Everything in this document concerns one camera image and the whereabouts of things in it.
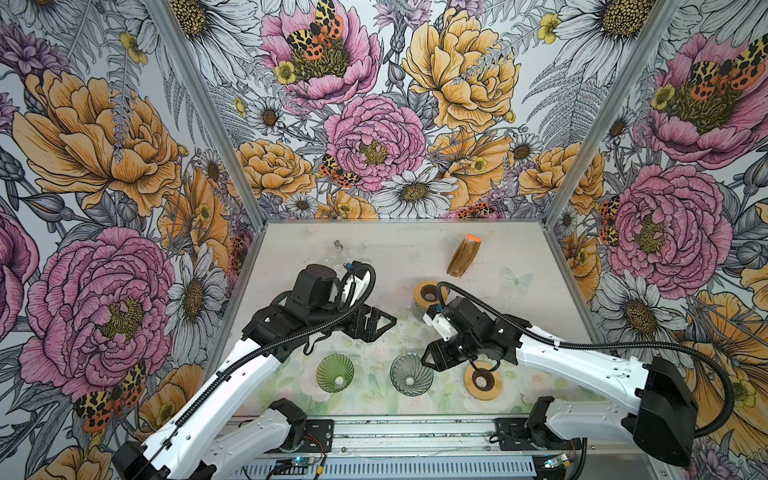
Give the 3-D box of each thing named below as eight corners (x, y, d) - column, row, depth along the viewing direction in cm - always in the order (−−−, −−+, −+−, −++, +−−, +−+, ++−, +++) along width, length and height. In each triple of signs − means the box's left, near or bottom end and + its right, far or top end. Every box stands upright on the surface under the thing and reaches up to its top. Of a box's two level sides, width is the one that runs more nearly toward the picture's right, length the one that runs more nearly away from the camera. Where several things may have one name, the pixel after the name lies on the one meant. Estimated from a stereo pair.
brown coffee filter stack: (446, 272, 108) (450, 255, 101) (459, 249, 116) (463, 232, 108) (464, 280, 106) (469, 263, 99) (476, 257, 113) (482, 239, 106)
